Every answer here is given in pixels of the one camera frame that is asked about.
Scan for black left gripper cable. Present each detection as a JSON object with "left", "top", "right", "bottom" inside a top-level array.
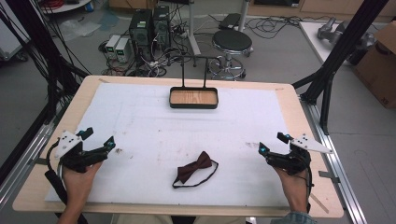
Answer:
[{"left": 44, "top": 140, "right": 90, "bottom": 224}]

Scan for person's right hand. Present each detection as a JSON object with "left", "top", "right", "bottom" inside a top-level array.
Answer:
[{"left": 273, "top": 166, "right": 310, "bottom": 215}]

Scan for white power supply unit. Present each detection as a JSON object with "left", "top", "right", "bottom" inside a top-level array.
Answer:
[
  {"left": 105, "top": 34, "right": 122, "bottom": 61},
  {"left": 114, "top": 37, "right": 131, "bottom": 64}
]

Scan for white equipment case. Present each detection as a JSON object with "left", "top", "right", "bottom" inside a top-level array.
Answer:
[{"left": 0, "top": 17, "right": 31, "bottom": 63}]

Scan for tangle of floor cables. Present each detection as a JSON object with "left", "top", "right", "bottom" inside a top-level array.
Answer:
[{"left": 98, "top": 40, "right": 195, "bottom": 78}]

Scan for black computer tower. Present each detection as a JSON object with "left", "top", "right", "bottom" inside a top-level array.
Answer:
[
  {"left": 151, "top": 5, "right": 172, "bottom": 51},
  {"left": 128, "top": 8, "right": 154, "bottom": 62}
]

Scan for white foam mat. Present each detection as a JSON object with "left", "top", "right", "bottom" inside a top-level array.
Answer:
[{"left": 44, "top": 81, "right": 291, "bottom": 208}]

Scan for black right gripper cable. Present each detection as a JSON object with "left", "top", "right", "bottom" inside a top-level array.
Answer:
[{"left": 298, "top": 151, "right": 315, "bottom": 216}]

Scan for dark red bow tie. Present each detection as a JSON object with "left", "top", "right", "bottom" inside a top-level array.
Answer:
[{"left": 172, "top": 150, "right": 219, "bottom": 189}]

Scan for aluminium rail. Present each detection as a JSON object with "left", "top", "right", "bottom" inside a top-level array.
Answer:
[
  {"left": 299, "top": 94, "right": 369, "bottom": 224},
  {"left": 0, "top": 119, "right": 62, "bottom": 210}
]

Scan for black flat device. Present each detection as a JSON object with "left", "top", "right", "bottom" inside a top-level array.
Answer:
[{"left": 219, "top": 12, "right": 243, "bottom": 31}]

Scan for black floor cables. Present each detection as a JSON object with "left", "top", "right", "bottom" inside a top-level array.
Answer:
[{"left": 244, "top": 14, "right": 335, "bottom": 40}]

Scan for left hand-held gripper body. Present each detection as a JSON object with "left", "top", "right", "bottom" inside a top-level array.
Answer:
[{"left": 54, "top": 131, "right": 108, "bottom": 174}]

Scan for black hanger stand wooden base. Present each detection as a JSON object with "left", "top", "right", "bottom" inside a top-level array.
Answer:
[{"left": 168, "top": 55, "right": 219, "bottom": 110}]

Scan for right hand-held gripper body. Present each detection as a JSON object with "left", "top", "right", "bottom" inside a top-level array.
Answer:
[{"left": 265, "top": 133, "right": 333, "bottom": 175}]

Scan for black round stool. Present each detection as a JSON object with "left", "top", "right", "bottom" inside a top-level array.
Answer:
[{"left": 207, "top": 29, "right": 254, "bottom": 81}]

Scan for metal bracket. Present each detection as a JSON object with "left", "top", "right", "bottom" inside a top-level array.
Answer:
[{"left": 318, "top": 170, "right": 341, "bottom": 185}]

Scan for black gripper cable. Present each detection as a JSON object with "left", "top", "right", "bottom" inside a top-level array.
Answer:
[
  {"left": 44, "top": 140, "right": 90, "bottom": 224},
  {"left": 298, "top": 151, "right": 315, "bottom": 216}
]

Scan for white table leg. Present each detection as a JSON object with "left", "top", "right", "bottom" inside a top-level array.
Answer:
[{"left": 186, "top": 0, "right": 203, "bottom": 68}]

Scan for person's left hand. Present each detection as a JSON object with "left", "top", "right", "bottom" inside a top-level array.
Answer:
[{"left": 62, "top": 161, "right": 104, "bottom": 213}]

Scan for round white table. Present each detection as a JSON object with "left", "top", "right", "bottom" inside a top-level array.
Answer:
[{"left": 39, "top": 0, "right": 95, "bottom": 15}]

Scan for black metal frame stand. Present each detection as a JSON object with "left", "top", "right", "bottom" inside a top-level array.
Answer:
[
  {"left": 291, "top": 0, "right": 390, "bottom": 136},
  {"left": 0, "top": 0, "right": 92, "bottom": 126}
]

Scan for brown cardboard box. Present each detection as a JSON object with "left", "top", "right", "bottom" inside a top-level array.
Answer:
[{"left": 352, "top": 21, "right": 396, "bottom": 109}]

